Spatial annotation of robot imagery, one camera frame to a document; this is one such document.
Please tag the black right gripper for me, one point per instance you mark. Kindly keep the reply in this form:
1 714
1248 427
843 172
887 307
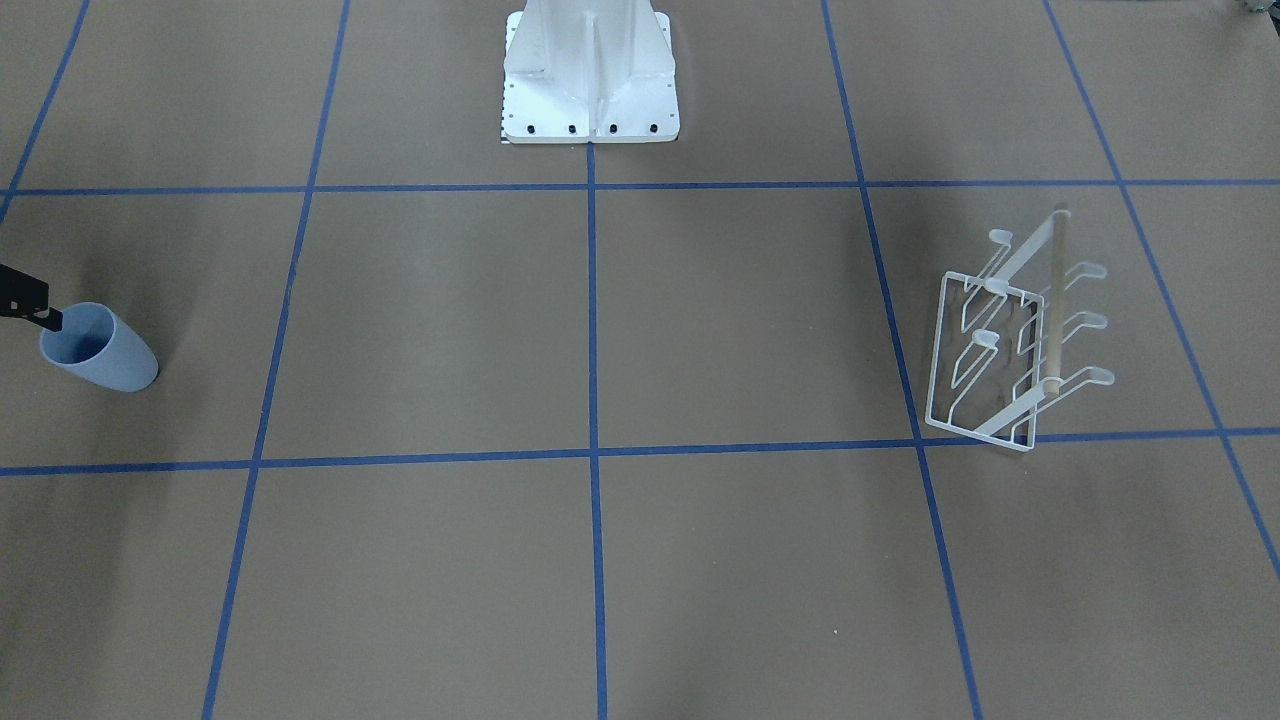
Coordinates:
22 295

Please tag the light blue plastic cup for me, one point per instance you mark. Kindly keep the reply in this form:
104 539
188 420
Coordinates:
97 346

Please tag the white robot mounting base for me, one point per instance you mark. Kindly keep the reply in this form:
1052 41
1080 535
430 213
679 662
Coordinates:
589 72

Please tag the white wire cup holder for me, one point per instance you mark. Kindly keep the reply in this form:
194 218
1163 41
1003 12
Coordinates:
998 354

